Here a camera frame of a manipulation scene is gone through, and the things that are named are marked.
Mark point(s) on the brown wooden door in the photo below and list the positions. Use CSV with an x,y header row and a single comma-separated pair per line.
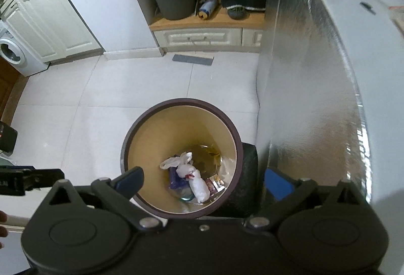
x,y
11,89

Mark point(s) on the white cupboard doors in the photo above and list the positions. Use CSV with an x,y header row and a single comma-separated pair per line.
x,y
56,19

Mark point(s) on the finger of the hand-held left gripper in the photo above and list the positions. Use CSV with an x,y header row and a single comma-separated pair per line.
x,y
44,178

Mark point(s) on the white cabinet with wooden top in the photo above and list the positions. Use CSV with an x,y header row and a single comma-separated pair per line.
x,y
202,38

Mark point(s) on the white plastic bag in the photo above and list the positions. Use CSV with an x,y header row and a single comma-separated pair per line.
x,y
198,186

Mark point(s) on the small printed packet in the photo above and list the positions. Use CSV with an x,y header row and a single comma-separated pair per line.
x,y
216,183

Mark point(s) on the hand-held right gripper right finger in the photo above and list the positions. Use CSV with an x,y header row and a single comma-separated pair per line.
x,y
277,186

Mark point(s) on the silver foil sheet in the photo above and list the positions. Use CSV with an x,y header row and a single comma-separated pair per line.
x,y
299,73

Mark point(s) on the white washing machine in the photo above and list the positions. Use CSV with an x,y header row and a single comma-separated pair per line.
x,y
12,54

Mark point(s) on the yellow foil wrapper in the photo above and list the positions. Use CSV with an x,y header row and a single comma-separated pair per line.
x,y
211,155

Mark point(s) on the purple wrapper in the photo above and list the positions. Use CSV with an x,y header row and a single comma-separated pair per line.
x,y
175,180

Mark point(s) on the person's left hand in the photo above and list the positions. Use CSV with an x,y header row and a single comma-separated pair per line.
x,y
2,230

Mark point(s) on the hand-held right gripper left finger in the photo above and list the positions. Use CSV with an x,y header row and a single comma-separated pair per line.
x,y
131,180

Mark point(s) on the black bowl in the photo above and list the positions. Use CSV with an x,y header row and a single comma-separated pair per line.
x,y
236,12

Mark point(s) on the grey floor strip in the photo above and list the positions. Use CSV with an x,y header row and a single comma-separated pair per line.
x,y
192,59

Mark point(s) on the brown rimmed round trash bin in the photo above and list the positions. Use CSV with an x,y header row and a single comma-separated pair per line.
x,y
151,161

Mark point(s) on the blue metal can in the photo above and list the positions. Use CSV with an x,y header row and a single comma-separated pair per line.
x,y
208,7

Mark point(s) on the black device with red light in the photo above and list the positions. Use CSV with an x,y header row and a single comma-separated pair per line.
x,y
8,137

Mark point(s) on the small black clip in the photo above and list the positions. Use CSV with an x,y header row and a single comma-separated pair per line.
x,y
367,7

